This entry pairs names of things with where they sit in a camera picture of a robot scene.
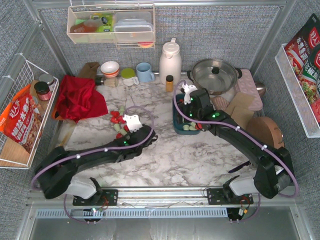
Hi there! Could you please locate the teal storage basket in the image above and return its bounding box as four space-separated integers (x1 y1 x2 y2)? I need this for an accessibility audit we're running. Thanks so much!
172 93 202 135

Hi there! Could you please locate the brown cardboard sheet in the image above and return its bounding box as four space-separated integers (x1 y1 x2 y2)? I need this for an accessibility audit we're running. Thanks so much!
231 106 254 129
225 92 255 115

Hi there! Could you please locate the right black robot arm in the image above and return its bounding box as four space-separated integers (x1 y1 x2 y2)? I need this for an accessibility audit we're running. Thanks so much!
172 89 300 199

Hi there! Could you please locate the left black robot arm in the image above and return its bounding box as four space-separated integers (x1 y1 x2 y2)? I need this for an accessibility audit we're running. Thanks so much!
35 124 158 199

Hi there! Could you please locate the striped oven mitt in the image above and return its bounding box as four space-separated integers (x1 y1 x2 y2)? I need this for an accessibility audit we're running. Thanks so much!
210 96 230 111

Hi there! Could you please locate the stainless steel pot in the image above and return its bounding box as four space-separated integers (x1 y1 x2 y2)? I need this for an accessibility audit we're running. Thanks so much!
186 58 243 96

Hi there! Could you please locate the orange spice bottle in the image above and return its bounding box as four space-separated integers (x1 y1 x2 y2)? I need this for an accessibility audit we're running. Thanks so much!
165 75 174 93

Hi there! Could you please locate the pink egg tray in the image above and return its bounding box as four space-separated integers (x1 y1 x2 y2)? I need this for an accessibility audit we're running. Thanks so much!
234 68 263 112

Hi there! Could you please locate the white thermos jug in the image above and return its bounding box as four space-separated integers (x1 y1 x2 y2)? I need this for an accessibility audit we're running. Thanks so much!
159 38 182 85

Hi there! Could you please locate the round wooden board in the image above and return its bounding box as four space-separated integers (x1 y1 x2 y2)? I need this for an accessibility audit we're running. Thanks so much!
246 116 285 149

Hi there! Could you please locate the blue mug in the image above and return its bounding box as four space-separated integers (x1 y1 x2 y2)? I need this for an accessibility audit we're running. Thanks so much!
136 62 155 83

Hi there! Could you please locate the red cloth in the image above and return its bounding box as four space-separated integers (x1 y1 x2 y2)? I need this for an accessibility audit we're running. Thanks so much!
52 75 108 123

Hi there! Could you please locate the pepper grinder bottle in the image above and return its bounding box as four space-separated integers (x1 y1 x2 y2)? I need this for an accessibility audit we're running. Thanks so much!
94 76 119 88

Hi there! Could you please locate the green lidded cup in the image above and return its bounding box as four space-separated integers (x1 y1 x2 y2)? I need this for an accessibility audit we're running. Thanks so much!
120 68 139 87

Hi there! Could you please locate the white orange striped bowl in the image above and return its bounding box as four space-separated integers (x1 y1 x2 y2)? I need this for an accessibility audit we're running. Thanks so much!
100 61 120 78

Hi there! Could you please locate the brown paper bag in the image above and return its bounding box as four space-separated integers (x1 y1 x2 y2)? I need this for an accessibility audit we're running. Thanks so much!
77 62 100 80

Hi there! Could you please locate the dark lid jar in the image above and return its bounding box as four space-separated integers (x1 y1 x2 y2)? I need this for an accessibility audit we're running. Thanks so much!
34 81 52 102

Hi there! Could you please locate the red snack bag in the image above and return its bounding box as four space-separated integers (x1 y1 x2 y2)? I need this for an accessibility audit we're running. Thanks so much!
0 84 42 154

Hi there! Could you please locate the silver lid jar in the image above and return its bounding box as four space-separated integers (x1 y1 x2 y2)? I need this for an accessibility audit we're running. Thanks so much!
39 73 55 92

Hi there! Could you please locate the clear plastic container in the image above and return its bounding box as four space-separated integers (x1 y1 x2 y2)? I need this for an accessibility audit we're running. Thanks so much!
113 11 154 43

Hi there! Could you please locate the red seasoning packet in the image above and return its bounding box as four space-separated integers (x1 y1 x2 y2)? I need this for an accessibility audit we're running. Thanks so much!
284 13 320 123

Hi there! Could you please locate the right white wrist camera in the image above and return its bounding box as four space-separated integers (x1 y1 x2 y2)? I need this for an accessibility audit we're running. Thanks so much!
182 83 198 105

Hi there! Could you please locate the cream wall storage box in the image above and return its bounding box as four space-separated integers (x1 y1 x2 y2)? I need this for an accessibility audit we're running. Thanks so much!
66 3 156 48

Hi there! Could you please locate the white wire side basket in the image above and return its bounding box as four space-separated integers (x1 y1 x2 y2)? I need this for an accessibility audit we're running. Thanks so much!
0 59 59 169

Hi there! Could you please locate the white right wall basket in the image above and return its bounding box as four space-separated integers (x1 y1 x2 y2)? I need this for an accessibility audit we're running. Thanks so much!
274 43 320 138

